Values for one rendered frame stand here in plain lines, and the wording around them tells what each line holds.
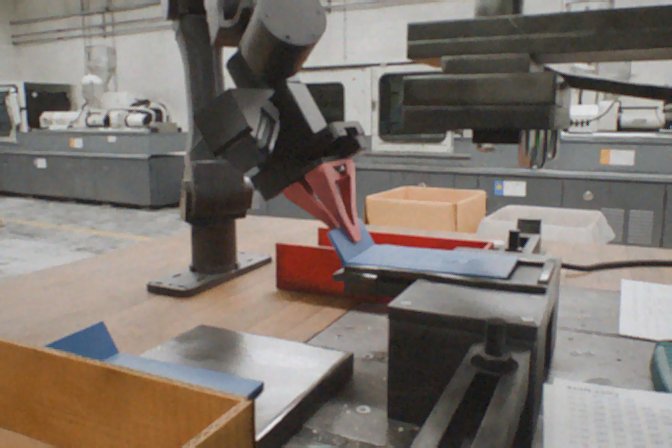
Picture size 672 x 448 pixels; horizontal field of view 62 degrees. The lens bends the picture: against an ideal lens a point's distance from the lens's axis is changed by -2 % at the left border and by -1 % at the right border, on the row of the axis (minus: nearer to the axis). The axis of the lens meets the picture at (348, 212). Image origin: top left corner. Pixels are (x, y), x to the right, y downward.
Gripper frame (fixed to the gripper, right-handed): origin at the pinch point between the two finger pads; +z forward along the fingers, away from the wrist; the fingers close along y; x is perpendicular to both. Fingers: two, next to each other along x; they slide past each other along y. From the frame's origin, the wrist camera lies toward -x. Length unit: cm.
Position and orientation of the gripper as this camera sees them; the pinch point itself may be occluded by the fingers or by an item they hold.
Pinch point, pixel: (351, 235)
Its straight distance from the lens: 52.1
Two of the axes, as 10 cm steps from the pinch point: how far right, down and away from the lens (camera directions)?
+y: 7.8, -4.5, -4.3
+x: 4.0, -1.7, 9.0
